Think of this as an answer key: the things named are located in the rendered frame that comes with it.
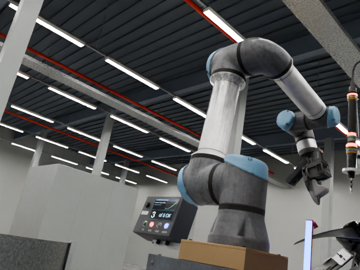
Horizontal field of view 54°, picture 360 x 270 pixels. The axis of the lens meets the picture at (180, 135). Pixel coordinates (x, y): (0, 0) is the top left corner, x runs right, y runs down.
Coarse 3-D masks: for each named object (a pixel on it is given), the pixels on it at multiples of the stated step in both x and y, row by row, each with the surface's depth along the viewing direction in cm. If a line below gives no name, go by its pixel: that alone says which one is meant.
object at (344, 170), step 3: (357, 153) 151; (357, 156) 149; (357, 159) 148; (357, 162) 148; (357, 165) 147; (345, 168) 147; (348, 168) 146; (351, 168) 146; (354, 168) 145; (357, 168) 147; (342, 171) 149; (345, 171) 148; (348, 171) 148; (354, 171) 146; (357, 171) 146; (357, 174) 149
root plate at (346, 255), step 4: (340, 252) 148; (344, 252) 146; (348, 252) 145; (336, 256) 148; (344, 256) 144; (348, 256) 143; (336, 260) 146; (340, 260) 144; (344, 260) 142; (340, 264) 142
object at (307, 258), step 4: (308, 224) 117; (308, 228) 117; (308, 232) 116; (308, 236) 116; (308, 240) 115; (308, 244) 115; (308, 248) 115; (304, 252) 115; (308, 252) 114; (304, 256) 115; (308, 256) 114; (304, 260) 114; (308, 260) 113; (304, 264) 114; (308, 264) 113; (304, 268) 113; (308, 268) 112
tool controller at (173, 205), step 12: (156, 204) 167; (168, 204) 161; (180, 204) 156; (144, 216) 168; (156, 216) 162; (168, 216) 156; (180, 216) 155; (192, 216) 160; (144, 228) 162; (156, 228) 157; (168, 228) 152; (180, 228) 154; (168, 240) 155; (180, 240) 153
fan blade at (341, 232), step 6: (342, 228) 119; (348, 228) 119; (318, 234) 124; (324, 234) 125; (330, 234) 126; (336, 234) 127; (342, 234) 127; (348, 234) 126; (354, 234) 126; (300, 240) 129
